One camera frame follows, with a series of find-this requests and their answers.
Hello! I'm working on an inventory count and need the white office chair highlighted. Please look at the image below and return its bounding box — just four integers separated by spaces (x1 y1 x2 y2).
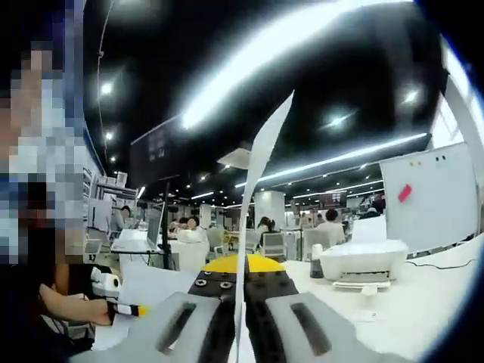
261 231 287 262

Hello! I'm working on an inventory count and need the white rolling whiteboard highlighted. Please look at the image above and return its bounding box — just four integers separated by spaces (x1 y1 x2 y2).
379 141 479 253

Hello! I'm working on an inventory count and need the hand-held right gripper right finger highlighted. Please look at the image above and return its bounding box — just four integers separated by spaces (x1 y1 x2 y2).
244 253 415 363

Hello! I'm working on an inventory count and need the black cable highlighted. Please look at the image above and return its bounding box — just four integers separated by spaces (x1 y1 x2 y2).
406 258 478 271

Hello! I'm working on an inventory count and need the ceiling air conditioner unit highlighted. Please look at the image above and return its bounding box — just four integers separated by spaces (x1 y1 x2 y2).
218 147 253 169

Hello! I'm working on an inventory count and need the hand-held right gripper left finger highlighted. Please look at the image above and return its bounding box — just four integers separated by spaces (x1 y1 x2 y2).
70 254 239 363

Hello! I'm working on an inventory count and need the black display screen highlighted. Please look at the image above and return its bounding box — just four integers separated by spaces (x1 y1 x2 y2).
129 116 191 187

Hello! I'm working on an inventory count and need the single white printing paper sheet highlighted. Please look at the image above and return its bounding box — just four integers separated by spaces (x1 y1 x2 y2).
233 88 296 363

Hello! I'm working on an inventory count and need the person's left hand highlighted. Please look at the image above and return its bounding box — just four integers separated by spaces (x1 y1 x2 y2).
83 299 115 327

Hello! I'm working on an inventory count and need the black stand pole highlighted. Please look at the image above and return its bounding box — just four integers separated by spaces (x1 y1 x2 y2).
162 181 172 271

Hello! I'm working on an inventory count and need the white desktop printer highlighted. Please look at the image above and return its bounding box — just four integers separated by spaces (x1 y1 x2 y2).
319 240 411 293

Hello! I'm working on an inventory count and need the white laptop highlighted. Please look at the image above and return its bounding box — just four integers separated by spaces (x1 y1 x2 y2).
110 203 166 254

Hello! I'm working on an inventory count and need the small white card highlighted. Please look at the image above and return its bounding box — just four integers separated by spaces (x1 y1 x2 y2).
352 310 380 324

